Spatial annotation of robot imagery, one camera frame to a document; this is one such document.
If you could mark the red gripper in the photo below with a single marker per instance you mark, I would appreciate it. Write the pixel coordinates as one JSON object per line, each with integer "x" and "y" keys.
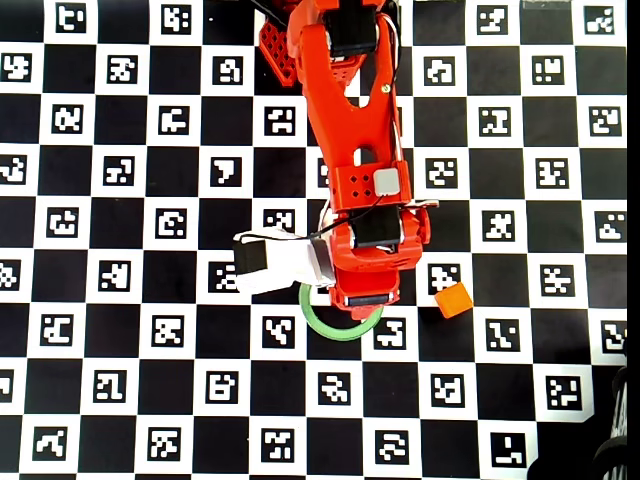
{"x": 368, "y": 301}

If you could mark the red robot arm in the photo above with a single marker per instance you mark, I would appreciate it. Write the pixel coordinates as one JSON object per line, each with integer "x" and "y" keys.
{"x": 350, "y": 120}

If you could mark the clear tape strip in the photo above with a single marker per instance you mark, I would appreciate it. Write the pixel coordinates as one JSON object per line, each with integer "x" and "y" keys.
{"x": 545, "y": 4}

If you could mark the black flexible camera stand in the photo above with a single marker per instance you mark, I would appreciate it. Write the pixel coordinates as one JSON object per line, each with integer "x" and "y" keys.
{"x": 612, "y": 460}

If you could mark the red robot base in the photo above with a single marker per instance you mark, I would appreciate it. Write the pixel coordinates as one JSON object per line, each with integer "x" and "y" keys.
{"x": 275, "y": 55}

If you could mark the orange cube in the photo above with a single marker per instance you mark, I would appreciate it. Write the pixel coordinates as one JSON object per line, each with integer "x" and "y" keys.
{"x": 453, "y": 300}

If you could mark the small grey square pad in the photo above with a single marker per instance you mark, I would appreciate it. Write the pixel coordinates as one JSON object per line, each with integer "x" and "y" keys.
{"x": 387, "y": 181}

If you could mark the black white marker checkerboard mat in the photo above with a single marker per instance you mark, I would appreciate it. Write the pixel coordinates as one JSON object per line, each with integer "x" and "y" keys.
{"x": 450, "y": 150}

